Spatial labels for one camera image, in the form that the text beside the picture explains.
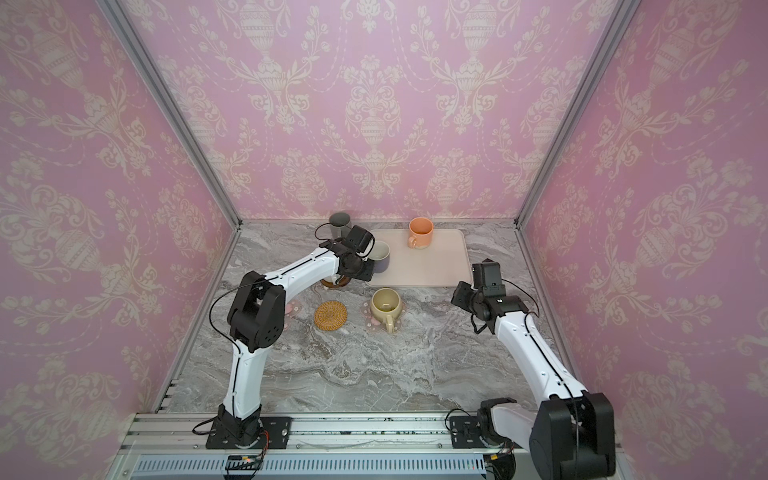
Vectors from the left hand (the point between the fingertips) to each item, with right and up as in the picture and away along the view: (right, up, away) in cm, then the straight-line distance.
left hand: (368, 272), depth 98 cm
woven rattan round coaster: (-12, -13, -4) cm, 18 cm away
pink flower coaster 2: (+4, -16, -7) cm, 18 cm away
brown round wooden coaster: (-7, -3, -10) cm, 13 cm away
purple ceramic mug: (+4, +6, +2) cm, 7 cm away
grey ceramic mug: (-11, +16, +6) cm, 20 cm away
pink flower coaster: (-12, -4, -41) cm, 43 cm away
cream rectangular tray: (+26, +2, +9) cm, 27 cm away
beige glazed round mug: (+6, -10, -4) cm, 12 cm away
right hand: (+28, -5, -13) cm, 31 cm away
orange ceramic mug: (+18, +15, +12) cm, 26 cm away
